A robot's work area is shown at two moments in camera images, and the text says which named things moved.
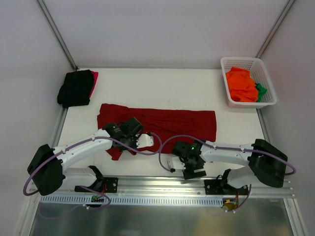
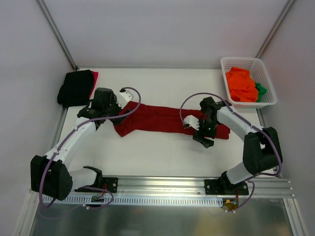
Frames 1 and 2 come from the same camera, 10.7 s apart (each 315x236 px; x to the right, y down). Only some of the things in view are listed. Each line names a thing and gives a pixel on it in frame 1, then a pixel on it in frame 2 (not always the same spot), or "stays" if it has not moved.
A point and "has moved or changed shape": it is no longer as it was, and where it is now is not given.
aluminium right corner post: x=289 y=4 stays
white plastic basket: x=246 y=84 stays
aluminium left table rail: x=59 y=126 stays
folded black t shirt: x=77 y=89 stays
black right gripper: x=193 y=172 to x=204 y=135
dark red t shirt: x=173 y=125 has moved or changed shape
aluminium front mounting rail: x=164 y=187 stays
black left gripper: x=126 y=144 to x=118 y=114
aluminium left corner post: x=57 y=32 stays
